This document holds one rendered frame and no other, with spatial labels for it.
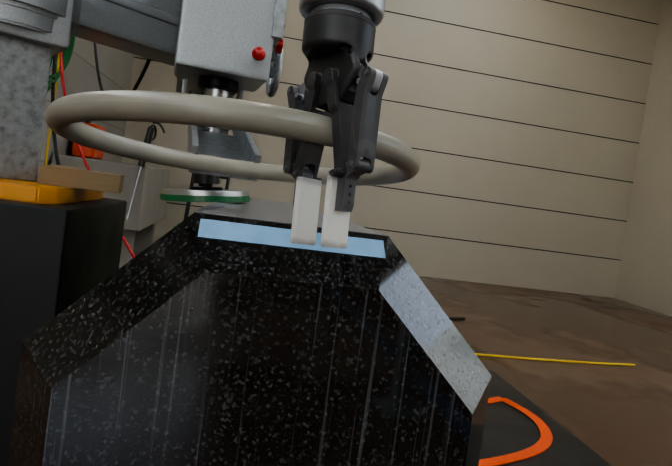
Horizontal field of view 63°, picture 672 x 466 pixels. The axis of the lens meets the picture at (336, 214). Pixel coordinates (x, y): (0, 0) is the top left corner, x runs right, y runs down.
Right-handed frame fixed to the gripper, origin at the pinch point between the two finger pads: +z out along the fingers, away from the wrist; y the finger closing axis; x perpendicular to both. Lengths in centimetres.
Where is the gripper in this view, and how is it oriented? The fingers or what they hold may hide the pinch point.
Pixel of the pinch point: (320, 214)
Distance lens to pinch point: 55.8
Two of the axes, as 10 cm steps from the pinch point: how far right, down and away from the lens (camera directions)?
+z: -1.0, 9.9, -0.6
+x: -7.5, -1.1, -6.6
